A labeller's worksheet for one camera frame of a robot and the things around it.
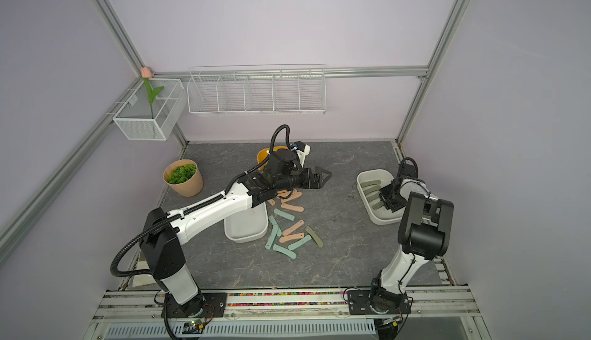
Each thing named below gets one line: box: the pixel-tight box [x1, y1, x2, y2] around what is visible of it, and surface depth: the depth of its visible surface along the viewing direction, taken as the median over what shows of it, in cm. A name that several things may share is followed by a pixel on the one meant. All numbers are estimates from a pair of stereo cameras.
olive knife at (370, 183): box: [360, 180, 381, 188], surface depth 106 cm
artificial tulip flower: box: [140, 66, 164, 120], surface depth 92 cm
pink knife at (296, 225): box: [282, 219, 305, 237], surface depth 91 cm
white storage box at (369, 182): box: [356, 168, 407, 226], surface depth 101 cm
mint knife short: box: [268, 215, 283, 237], surface depth 91 cm
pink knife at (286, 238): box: [279, 232, 305, 244], surface depth 89 cm
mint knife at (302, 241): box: [287, 234, 312, 250], surface depth 88 cm
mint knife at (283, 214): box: [273, 208, 295, 221], surface depth 96 cm
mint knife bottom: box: [272, 243, 298, 260], surface depth 86 cm
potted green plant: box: [163, 159, 204, 197], surface depth 96 cm
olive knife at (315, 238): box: [305, 226, 324, 247], surface depth 89 cm
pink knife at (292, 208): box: [280, 203, 305, 213], surface depth 98 cm
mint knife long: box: [264, 224, 278, 250], surface depth 88 cm
